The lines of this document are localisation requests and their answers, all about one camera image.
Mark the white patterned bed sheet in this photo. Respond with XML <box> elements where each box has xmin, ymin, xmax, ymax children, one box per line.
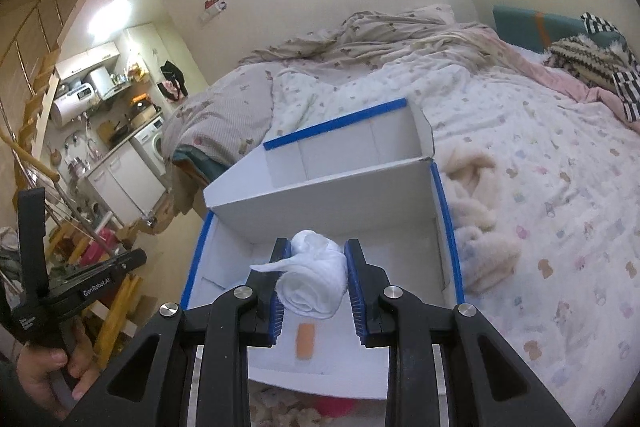
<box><xmin>392</xmin><ymin>46</ymin><xmax>639</xmax><ymax>426</ymax></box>

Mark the white washing machine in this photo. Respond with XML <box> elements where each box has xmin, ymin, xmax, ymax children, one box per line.
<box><xmin>130</xmin><ymin>115</ymin><xmax>166</xmax><ymax>179</ymax></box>

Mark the cream fluffy blanket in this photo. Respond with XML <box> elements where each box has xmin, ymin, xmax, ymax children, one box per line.
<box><xmin>436</xmin><ymin>141</ymin><xmax>522</xmax><ymax>295</ymax></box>

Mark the person left hand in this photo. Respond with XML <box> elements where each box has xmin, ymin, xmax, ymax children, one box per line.
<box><xmin>16</xmin><ymin>317</ymin><xmax>100</xmax><ymax>421</ymax></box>

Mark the beige patterned quilt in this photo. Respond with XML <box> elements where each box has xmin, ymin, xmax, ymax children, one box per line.
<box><xmin>162</xmin><ymin>4</ymin><xmax>501</xmax><ymax>167</ymax></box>

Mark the teal headboard cushion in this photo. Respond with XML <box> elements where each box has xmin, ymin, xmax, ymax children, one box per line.
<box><xmin>492</xmin><ymin>5</ymin><xmax>625</xmax><ymax>53</ymax></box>

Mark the white kitchen cabinet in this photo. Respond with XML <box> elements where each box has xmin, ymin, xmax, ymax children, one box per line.
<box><xmin>85</xmin><ymin>141</ymin><xmax>165</xmax><ymax>225</ymax></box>

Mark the white sock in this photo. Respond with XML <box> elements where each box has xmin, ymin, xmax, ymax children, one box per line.
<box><xmin>250</xmin><ymin>230</ymin><xmax>348</xmax><ymax>320</ymax></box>

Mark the white water heater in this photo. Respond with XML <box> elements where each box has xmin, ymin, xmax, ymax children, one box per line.
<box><xmin>50</xmin><ymin>82</ymin><xmax>99</xmax><ymax>128</ymax></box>

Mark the striped knitted clothes pile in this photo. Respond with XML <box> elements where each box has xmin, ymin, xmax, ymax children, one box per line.
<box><xmin>544</xmin><ymin>12</ymin><xmax>639</xmax><ymax>122</ymax></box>

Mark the blue white cardboard box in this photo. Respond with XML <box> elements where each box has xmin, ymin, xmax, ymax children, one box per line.
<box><xmin>179</xmin><ymin>96</ymin><xmax>466</xmax><ymax>402</ymax></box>

